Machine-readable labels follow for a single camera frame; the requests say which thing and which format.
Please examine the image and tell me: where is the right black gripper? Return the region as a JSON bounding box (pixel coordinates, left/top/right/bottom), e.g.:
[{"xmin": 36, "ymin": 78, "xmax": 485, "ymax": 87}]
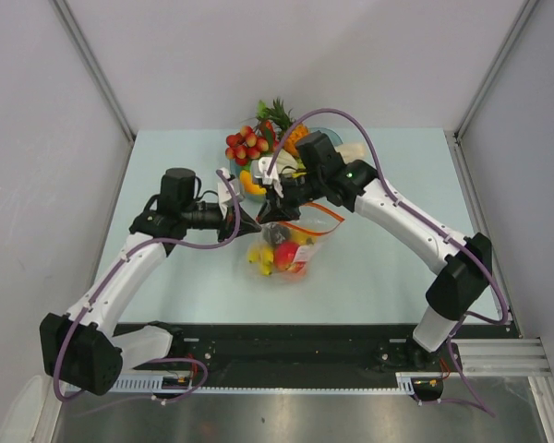
[{"xmin": 259, "ymin": 170, "xmax": 325, "ymax": 223}]

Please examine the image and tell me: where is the dark purple mangosteen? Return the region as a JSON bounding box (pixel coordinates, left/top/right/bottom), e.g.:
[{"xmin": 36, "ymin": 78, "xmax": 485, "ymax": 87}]
[{"xmin": 261, "ymin": 222, "xmax": 291, "ymax": 247}]

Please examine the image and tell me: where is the yellow banana bunch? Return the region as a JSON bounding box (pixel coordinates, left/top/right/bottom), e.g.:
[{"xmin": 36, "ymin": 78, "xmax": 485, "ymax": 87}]
[{"xmin": 247, "ymin": 243, "xmax": 274, "ymax": 276}]

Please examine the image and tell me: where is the yellow bell pepper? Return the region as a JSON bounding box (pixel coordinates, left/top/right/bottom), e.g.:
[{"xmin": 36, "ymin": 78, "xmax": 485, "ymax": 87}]
[{"xmin": 289, "ymin": 230, "xmax": 316, "ymax": 246}]

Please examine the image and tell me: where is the clear zip top bag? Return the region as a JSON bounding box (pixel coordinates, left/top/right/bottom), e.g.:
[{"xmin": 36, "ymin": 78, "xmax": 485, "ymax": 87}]
[{"xmin": 246, "ymin": 203, "xmax": 345, "ymax": 281}]

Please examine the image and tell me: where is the red apple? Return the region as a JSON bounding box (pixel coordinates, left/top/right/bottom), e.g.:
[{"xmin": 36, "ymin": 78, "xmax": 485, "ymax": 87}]
[{"xmin": 273, "ymin": 241, "xmax": 299, "ymax": 271}]

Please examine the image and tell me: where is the orange fruit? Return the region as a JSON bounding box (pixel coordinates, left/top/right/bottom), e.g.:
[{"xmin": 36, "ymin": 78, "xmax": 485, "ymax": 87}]
[{"xmin": 286, "ymin": 261, "xmax": 307, "ymax": 277}]

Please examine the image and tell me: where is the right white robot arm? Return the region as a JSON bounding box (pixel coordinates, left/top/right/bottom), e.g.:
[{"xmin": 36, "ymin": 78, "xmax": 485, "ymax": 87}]
[{"xmin": 251, "ymin": 132, "xmax": 492, "ymax": 370}]

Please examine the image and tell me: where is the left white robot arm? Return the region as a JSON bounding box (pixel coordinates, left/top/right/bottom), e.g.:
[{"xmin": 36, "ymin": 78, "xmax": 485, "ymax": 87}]
[{"xmin": 40, "ymin": 168, "xmax": 260, "ymax": 402}]

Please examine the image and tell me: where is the yellow mango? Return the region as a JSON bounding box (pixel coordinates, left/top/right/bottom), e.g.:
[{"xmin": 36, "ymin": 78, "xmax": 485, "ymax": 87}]
[{"xmin": 239, "ymin": 170, "xmax": 266, "ymax": 196}]

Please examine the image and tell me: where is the teal plastic fruit tray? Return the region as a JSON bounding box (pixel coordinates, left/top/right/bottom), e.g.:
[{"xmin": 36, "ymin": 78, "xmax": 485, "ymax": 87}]
[{"xmin": 229, "ymin": 127, "xmax": 343, "ymax": 203}]

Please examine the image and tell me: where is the red strawberry cluster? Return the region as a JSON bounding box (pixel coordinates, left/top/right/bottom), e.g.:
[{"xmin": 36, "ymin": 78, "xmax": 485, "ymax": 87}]
[{"xmin": 224, "ymin": 122, "xmax": 276, "ymax": 167}]

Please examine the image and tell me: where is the small pineapple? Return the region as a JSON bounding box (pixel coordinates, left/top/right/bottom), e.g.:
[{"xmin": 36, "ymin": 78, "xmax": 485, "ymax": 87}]
[{"xmin": 258, "ymin": 98, "xmax": 310, "ymax": 158}]

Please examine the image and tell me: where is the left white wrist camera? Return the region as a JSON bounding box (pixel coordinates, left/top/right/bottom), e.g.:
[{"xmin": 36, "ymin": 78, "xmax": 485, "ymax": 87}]
[{"xmin": 216, "ymin": 168, "xmax": 244, "ymax": 213}]

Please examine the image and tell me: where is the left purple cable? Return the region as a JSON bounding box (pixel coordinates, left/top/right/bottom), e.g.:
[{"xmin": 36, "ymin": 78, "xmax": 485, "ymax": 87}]
[{"xmin": 54, "ymin": 168, "xmax": 242, "ymax": 419}]

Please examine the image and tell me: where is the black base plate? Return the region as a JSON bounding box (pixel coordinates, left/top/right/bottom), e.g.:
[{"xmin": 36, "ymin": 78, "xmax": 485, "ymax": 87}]
[{"xmin": 141, "ymin": 324, "xmax": 459, "ymax": 389}]

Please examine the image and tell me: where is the white slotted cable duct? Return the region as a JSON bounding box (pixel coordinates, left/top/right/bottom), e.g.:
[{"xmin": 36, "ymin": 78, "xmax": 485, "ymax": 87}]
[{"xmin": 107, "ymin": 373, "xmax": 444, "ymax": 398}]

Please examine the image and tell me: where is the left aluminium frame post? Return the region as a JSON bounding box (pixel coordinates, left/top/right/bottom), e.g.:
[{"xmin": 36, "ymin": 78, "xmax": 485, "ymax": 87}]
[{"xmin": 48, "ymin": 0, "xmax": 137, "ymax": 146}]

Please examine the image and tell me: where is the aluminium frame post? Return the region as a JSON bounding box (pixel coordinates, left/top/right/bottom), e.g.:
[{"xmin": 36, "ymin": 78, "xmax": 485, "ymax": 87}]
[
  {"xmin": 48, "ymin": 0, "xmax": 137, "ymax": 146},
  {"xmin": 451, "ymin": 0, "xmax": 542, "ymax": 140}
]

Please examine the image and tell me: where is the aluminium front rail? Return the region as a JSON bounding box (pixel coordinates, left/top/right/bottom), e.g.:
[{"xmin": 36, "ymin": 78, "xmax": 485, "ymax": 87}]
[{"xmin": 48, "ymin": 337, "xmax": 553, "ymax": 376}]

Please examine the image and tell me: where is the right aluminium frame post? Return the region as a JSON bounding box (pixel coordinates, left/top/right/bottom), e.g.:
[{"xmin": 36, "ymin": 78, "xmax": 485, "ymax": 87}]
[{"xmin": 451, "ymin": 0, "xmax": 542, "ymax": 140}]

